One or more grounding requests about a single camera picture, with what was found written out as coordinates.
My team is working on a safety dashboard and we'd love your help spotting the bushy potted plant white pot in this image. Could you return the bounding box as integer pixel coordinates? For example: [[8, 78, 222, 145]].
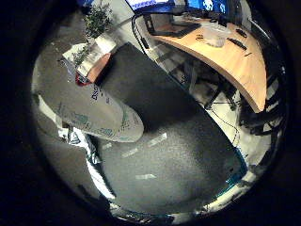
[[83, 2, 118, 55]]

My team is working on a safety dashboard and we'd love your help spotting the monitor with blue screen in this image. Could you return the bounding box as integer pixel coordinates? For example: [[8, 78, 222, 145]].
[[186, 0, 230, 14]]

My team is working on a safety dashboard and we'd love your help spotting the small potted plant white pot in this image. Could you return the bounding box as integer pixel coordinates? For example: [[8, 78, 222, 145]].
[[62, 42, 102, 76]]

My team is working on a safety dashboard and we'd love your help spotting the light wooden desk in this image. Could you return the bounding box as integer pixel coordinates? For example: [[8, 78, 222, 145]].
[[150, 14, 267, 114]]

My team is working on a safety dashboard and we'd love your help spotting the brown oval plate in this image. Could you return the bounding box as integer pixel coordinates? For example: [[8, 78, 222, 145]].
[[87, 53, 112, 84]]

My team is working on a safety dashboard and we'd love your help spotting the white spray bottle teal print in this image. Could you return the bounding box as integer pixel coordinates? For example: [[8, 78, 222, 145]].
[[32, 82, 145, 143]]

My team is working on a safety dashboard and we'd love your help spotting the black remote on desk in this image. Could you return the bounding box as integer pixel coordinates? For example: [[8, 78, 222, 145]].
[[227, 37, 248, 51]]

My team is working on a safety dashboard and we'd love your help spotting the monitor with white screen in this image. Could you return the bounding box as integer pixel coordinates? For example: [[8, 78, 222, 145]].
[[125, 0, 172, 13]]

